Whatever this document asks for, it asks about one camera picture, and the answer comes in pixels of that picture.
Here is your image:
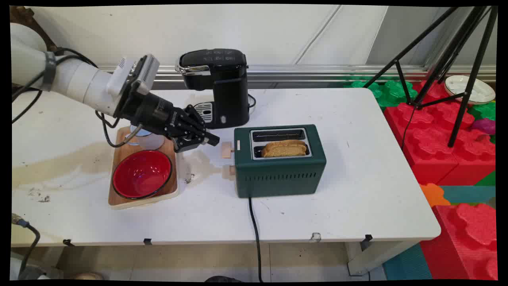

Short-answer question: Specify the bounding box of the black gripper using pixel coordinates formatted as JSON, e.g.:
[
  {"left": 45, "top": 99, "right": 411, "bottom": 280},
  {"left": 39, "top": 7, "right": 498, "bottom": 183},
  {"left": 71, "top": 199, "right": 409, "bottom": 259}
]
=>
[{"left": 117, "top": 91, "right": 220, "bottom": 154}]

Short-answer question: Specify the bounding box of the clear plastic cup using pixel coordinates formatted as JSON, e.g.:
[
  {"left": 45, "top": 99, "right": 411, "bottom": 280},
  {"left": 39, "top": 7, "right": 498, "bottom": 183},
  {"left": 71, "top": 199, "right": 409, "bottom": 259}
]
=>
[{"left": 125, "top": 125, "right": 165, "bottom": 151}]

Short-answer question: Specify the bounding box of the black coffee maker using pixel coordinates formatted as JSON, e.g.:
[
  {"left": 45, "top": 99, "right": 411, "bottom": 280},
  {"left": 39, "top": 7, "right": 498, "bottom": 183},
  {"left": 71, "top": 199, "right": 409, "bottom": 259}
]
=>
[{"left": 175, "top": 48, "right": 250, "bottom": 129}]

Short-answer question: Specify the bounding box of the red bowl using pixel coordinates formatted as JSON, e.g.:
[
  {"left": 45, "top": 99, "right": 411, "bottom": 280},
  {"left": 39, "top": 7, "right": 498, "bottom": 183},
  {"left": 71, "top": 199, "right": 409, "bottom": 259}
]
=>
[{"left": 112, "top": 150, "right": 173, "bottom": 200}]

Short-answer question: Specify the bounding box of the toasted bread slice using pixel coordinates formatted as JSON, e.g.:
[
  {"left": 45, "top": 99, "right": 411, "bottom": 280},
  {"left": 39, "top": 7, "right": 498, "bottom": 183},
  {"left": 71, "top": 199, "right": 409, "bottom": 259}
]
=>
[{"left": 261, "top": 140, "right": 309, "bottom": 158}]

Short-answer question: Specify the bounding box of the green two-slot toaster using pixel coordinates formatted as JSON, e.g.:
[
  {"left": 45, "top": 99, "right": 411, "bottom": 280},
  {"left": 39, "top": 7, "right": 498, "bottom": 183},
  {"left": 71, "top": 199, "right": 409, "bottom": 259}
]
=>
[{"left": 233, "top": 124, "right": 327, "bottom": 199}]

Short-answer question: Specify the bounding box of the wooden tray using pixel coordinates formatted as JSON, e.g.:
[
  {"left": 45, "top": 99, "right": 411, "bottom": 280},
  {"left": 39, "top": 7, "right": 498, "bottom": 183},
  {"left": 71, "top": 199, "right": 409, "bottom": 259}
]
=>
[{"left": 108, "top": 126, "right": 180, "bottom": 210}]

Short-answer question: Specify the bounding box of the green foam block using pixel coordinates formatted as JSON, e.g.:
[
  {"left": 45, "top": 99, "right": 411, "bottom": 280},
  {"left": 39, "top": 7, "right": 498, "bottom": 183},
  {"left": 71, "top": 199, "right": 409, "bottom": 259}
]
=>
[{"left": 344, "top": 79, "right": 419, "bottom": 108}]

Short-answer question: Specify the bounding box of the large red foam block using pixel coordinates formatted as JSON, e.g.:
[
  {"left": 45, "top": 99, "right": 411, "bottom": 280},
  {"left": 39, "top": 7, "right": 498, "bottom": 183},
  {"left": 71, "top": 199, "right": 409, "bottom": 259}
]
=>
[{"left": 383, "top": 81, "right": 496, "bottom": 186}]

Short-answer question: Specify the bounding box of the orange foam piece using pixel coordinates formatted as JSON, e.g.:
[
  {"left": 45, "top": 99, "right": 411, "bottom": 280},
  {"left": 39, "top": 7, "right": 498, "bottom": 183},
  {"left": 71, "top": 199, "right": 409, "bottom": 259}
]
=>
[{"left": 419, "top": 183, "right": 446, "bottom": 208}]

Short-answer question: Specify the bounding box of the white plate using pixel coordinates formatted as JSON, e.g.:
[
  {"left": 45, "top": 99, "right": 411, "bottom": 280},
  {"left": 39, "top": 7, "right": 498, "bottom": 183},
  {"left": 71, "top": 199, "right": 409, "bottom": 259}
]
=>
[{"left": 444, "top": 75, "right": 496, "bottom": 105}]

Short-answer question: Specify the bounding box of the purple toy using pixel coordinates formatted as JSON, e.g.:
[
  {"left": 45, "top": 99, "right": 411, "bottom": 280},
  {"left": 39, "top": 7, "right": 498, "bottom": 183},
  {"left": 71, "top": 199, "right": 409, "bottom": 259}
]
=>
[{"left": 471, "top": 118, "right": 496, "bottom": 136}]

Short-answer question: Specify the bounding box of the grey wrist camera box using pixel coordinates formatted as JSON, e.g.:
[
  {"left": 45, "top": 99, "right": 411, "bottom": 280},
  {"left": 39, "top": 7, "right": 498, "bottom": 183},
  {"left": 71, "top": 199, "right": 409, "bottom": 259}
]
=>
[{"left": 106, "top": 54, "right": 160, "bottom": 100}]

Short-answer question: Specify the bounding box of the black toaster power cord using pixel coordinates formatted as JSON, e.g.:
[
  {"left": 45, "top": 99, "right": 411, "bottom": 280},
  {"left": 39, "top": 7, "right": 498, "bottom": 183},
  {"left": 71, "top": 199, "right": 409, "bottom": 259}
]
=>
[{"left": 248, "top": 197, "right": 264, "bottom": 282}]

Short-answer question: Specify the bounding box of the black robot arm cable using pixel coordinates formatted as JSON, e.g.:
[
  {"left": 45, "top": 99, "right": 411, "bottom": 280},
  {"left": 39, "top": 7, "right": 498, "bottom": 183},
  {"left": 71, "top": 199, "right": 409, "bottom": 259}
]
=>
[{"left": 11, "top": 48, "right": 142, "bottom": 149}]

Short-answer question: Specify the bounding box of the grey cable with connector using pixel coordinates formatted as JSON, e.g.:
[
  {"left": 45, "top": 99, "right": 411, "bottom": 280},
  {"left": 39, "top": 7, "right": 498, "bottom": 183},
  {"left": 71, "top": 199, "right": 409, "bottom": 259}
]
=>
[{"left": 11, "top": 213, "right": 41, "bottom": 279}]

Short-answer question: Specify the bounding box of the black camera tripod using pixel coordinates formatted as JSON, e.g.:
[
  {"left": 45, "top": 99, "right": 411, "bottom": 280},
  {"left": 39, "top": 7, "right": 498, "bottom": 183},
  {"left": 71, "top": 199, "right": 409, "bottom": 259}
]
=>
[{"left": 362, "top": 6, "right": 499, "bottom": 148}]

